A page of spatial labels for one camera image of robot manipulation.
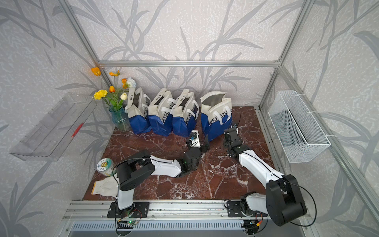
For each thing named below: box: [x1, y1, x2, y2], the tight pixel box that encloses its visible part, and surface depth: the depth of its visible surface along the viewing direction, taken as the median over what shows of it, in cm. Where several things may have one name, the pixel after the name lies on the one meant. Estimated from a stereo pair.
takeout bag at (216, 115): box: [200, 90, 233, 142], surface depth 91 cm
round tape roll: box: [96, 157, 114, 177], surface depth 82 cm
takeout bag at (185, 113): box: [172, 88, 200, 138], surface depth 94 cm
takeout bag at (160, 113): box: [148, 88, 177, 137], surface depth 94 cm
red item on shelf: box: [71, 122, 84, 138], surface depth 69 cm
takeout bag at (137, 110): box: [124, 86, 152, 135], surface depth 95 cm
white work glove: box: [91, 175, 118, 197], surface depth 82 cm
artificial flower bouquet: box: [90, 67, 137, 110], surface depth 93 cm
